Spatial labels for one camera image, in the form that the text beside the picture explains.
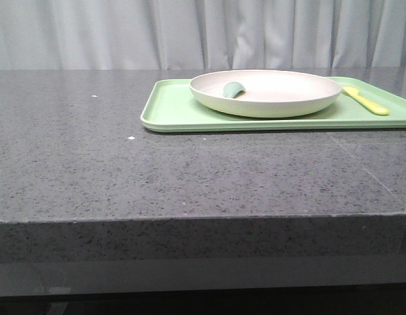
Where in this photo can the pale green plastic spoon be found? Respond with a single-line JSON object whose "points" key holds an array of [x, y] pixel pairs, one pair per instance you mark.
{"points": [[233, 89]]}

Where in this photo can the cream round plate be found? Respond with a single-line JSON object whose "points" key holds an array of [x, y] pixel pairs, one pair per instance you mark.
{"points": [[269, 93]]}

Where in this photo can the yellow plastic fork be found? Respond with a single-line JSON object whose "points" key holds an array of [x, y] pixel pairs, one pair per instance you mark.
{"points": [[370, 105]]}

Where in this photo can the light green serving tray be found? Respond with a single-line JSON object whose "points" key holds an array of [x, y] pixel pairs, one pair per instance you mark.
{"points": [[171, 108]]}

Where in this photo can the white curtain backdrop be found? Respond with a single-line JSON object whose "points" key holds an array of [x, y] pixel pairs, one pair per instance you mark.
{"points": [[187, 35]]}

